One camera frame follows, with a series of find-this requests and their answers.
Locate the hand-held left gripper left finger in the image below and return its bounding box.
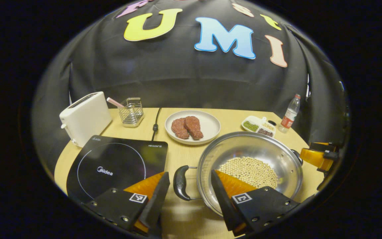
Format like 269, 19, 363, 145
82, 172, 170, 238

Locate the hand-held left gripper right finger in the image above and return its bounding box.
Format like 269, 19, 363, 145
211, 170, 300, 237

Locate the pile of soybeans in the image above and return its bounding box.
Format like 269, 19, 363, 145
218, 157, 279, 190

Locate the black induction cooktop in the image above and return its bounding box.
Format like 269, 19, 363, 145
66, 135, 168, 203

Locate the stainless steel pot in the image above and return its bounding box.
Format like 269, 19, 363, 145
173, 131, 303, 217

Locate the clear red label bottle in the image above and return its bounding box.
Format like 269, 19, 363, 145
278, 94, 301, 133

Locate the white divided bean dish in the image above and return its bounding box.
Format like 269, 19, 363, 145
241, 116, 276, 138

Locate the raw red steak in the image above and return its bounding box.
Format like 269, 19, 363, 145
184, 116, 204, 140
171, 118, 190, 139

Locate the white round plate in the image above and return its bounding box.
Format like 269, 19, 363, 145
165, 110, 221, 145

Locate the pink striped straw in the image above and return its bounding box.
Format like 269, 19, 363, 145
107, 97, 125, 109

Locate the white toaster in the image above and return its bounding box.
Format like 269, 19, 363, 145
59, 92, 112, 148

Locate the black power cable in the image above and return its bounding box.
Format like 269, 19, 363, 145
151, 108, 162, 141

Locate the wire mesh utensil holder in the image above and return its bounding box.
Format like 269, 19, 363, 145
118, 97, 144, 128

